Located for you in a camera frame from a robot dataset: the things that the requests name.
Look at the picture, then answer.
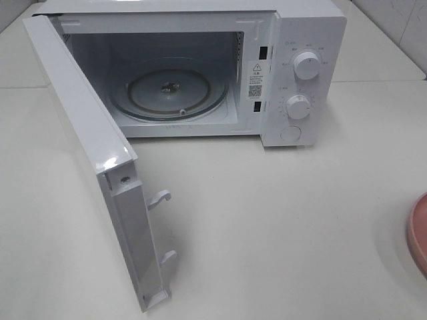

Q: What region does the white timer knob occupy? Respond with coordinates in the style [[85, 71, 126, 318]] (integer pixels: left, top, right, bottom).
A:
[[286, 95, 312, 120]]

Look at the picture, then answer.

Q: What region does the upper white power knob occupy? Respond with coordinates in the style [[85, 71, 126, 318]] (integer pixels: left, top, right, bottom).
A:
[[293, 51, 322, 80]]

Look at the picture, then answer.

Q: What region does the round white door button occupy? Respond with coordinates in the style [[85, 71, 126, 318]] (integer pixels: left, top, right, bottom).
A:
[[280, 125, 302, 143]]

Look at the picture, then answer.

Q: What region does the glass microwave turntable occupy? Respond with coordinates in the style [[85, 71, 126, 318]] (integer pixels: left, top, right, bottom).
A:
[[110, 57, 228, 122]]

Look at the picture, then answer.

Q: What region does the pink plate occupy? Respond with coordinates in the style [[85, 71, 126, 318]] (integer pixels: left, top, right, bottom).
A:
[[406, 193, 426, 277]]

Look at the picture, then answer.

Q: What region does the white microwave oven body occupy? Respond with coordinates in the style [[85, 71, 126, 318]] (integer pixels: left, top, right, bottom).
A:
[[31, 1, 347, 147]]

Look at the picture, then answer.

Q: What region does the white microwave door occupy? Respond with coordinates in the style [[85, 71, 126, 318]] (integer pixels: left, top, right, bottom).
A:
[[23, 15, 177, 312]]

